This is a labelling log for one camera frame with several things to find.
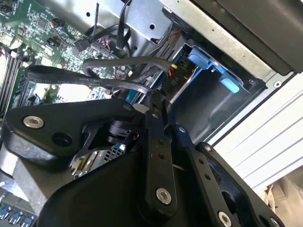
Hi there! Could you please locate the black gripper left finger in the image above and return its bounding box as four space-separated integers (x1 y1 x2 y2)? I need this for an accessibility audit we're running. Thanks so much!
1 93 178 219

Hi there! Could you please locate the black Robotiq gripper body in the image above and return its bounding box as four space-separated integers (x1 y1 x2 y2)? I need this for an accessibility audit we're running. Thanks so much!
36 144 237 227

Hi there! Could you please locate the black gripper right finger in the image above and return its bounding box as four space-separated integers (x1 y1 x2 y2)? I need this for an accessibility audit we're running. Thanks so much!
162 97 285 227

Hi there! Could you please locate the black SATA wire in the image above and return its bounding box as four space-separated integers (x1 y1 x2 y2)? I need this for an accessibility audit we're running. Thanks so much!
25 64 166 105

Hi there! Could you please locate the black sleeved power wire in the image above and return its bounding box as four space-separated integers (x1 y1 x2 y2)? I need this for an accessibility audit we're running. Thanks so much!
82 56 192 89

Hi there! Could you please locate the hard disk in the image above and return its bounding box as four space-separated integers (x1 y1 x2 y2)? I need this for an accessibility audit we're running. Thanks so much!
125 46 214 105

